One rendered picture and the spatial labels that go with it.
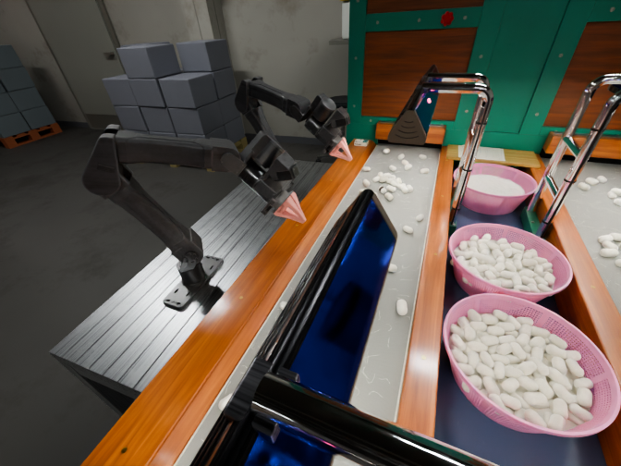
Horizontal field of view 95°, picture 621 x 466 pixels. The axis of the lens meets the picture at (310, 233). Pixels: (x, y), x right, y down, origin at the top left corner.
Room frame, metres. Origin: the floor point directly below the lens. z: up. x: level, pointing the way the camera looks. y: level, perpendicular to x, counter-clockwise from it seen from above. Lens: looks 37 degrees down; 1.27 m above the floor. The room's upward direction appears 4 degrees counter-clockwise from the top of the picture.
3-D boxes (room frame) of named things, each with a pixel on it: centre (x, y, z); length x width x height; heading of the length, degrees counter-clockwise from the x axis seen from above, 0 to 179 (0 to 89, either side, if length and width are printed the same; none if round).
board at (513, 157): (1.12, -0.77, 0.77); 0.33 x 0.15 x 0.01; 65
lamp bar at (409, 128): (0.89, -0.35, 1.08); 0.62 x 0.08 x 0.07; 155
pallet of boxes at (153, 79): (3.43, 1.36, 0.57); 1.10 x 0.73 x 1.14; 68
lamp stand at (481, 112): (0.85, -0.42, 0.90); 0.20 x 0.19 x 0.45; 155
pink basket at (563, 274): (0.52, -0.49, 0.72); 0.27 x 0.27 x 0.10
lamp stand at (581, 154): (0.68, -0.78, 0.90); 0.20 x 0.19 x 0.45; 155
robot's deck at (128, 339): (0.78, 0.00, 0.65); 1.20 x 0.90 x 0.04; 158
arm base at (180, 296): (0.60, 0.35, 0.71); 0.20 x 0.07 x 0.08; 158
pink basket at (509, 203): (0.92, -0.68, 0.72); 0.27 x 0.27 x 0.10
